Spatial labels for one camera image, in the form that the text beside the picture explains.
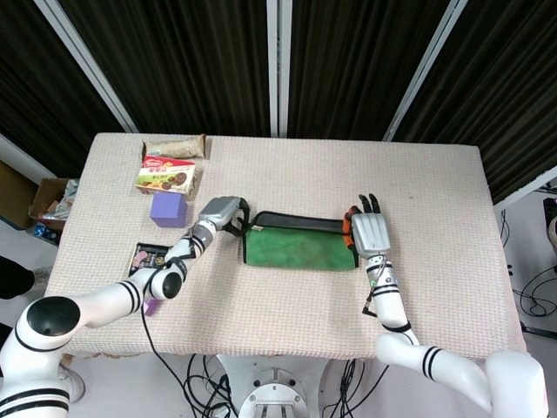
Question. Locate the dark person leg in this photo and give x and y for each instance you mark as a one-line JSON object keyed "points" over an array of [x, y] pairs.
{"points": [[13, 278]]}

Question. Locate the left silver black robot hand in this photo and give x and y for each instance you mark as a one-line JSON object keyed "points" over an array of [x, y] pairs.
{"points": [[219, 211]]}

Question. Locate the white silver robot base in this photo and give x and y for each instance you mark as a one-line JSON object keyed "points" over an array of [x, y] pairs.
{"points": [[274, 392]]}

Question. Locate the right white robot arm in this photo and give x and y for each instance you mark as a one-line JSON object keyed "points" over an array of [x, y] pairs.
{"points": [[391, 305]]}

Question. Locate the brown snack bar wrapper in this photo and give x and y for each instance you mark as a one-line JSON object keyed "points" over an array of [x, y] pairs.
{"points": [[174, 147]]}

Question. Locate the purple white packet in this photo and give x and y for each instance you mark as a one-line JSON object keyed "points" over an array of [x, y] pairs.
{"points": [[152, 308]]}

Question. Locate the grey and green cloth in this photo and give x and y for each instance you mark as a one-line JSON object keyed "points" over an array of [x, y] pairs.
{"points": [[300, 250]]}

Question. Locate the black snack packet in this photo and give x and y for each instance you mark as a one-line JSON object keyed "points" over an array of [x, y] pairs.
{"points": [[145, 257]]}

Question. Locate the white aluminium frame post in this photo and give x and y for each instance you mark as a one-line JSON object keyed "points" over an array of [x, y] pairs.
{"points": [[528, 185], [87, 65], [422, 69], [278, 65], [19, 157]]}

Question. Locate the blue packet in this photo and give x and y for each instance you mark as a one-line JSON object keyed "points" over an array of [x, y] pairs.
{"points": [[45, 233]]}

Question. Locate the open cardboard box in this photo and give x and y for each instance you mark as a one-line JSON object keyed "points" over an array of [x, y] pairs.
{"points": [[45, 196]]}

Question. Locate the right silver orange-tipped robot hand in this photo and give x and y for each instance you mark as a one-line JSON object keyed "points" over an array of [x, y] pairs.
{"points": [[370, 233]]}

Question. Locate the black pleated curtain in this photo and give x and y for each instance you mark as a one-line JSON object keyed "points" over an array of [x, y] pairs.
{"points": [[183, 65], [500, 87], [35, 78], [357, 65]]}

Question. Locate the pinkish white woven tablecloth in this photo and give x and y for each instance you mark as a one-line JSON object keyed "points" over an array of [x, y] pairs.
{"points": [[283, 313]]}

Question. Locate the red green biscuit box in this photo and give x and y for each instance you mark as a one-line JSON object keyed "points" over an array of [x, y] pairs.
{"points": [[167, 176]]}

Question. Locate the purple foam cube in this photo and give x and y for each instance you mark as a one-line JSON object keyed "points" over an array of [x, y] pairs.
{"points": [[167, 211]]}

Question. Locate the closed brown cardboard box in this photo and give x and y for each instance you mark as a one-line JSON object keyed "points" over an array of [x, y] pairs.
{"points": [[15, 196]]}

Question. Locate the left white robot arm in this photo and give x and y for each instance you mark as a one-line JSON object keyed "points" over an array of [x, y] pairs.
{"points": [[95, 305]]}

